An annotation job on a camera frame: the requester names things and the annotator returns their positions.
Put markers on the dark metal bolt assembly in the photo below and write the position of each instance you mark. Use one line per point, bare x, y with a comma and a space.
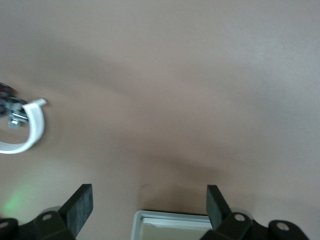
15, 106

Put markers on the white drawer holding button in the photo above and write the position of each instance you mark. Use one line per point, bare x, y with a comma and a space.
170, 225

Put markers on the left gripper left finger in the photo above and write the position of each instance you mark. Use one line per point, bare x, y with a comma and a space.
77, 207

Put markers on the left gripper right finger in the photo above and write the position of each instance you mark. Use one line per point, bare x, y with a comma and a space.
216, 207

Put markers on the white curved plastic clamp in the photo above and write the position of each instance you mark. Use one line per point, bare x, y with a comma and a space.
37, 120

